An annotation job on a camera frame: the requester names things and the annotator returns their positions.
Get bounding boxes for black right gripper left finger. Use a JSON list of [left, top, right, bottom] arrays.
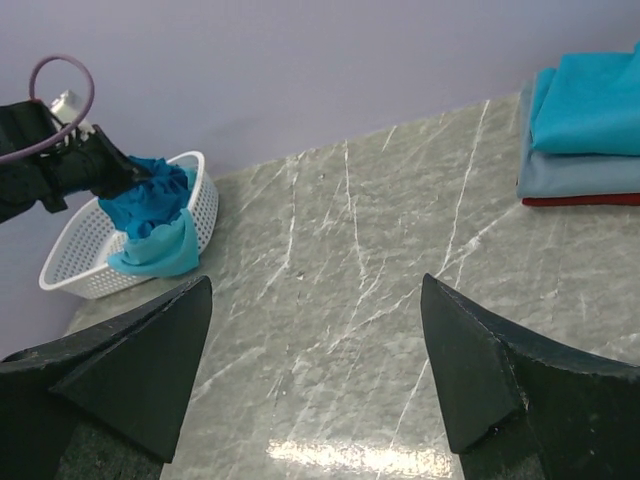
[[1, 276, 212, 479]]

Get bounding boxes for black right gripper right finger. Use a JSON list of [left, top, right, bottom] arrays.
[[421, 275, 639, 479]]

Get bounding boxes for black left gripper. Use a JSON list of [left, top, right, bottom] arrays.
[[1, 100, 152, 222]]

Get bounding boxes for teal blue t-shirt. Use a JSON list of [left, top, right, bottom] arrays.
[[98, 156, 197, 240]]

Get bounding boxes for light turquoise crumpled t-shirt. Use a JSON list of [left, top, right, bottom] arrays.
[[107, 167, 201, 279]]

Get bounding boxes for white perforated plastic basket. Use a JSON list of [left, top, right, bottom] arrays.
[[39, 151, 219, 299]]

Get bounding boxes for folded red t-shirt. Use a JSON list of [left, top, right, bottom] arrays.
[[521, 193, 640, 207]]

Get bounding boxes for folded teal t-shirt top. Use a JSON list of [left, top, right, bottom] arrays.
[[530, 48, 639, 156]]

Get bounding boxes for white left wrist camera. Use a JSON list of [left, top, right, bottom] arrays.
[[49, 90, 85, 130]]

